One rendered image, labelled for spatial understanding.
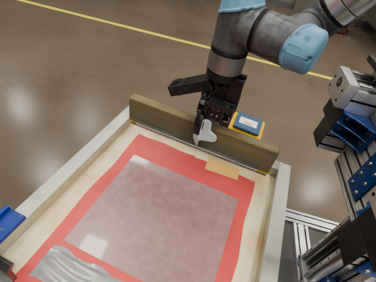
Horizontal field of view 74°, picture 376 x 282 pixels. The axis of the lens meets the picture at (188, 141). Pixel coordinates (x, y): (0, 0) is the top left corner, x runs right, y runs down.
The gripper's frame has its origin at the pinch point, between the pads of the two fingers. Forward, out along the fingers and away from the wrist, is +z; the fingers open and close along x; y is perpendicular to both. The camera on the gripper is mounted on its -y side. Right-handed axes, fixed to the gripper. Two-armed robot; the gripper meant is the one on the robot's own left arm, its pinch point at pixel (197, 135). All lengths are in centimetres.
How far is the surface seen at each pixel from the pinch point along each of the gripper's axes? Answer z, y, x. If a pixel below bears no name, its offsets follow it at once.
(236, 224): 13.9, 17.9, -11.3
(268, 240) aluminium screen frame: 10.5, 25.6, -14.1
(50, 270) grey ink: 13.4, -15.0, -39.6
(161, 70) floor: 109, -106, 209
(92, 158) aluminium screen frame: 11.5, -25.7, -12.3
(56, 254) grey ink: 13.4, -16.1, -36.7
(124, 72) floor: 109, -139, 178
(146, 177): 13.8, -9.7, -9.2
